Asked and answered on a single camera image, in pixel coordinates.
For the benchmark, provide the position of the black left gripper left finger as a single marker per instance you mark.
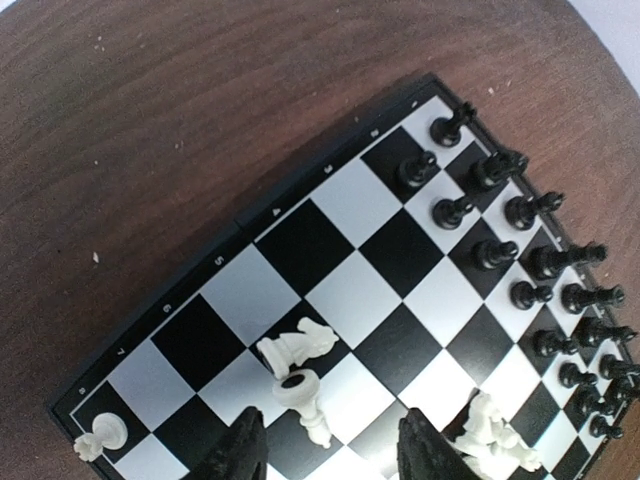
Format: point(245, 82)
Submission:
point(240, 454)

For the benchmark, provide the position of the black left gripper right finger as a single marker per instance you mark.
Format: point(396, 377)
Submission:
point(423, 453)

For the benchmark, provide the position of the white chess bishop lying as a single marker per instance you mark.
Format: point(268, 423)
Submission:
point(299, 391)

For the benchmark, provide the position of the white chess knight lying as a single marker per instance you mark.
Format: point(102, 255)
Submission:
point(311, 340)

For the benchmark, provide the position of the white chess rook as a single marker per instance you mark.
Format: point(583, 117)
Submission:
point(108, 431)

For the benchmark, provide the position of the black chess bishop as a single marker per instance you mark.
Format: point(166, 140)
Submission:
point(521, 212)

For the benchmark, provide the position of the black chess knight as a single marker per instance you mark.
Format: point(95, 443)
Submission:
point(490, 172)

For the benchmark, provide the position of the black chess rook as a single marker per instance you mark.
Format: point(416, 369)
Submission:
point(446, 132)

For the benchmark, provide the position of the black and white chessboard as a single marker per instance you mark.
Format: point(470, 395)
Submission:
point(500, 337)

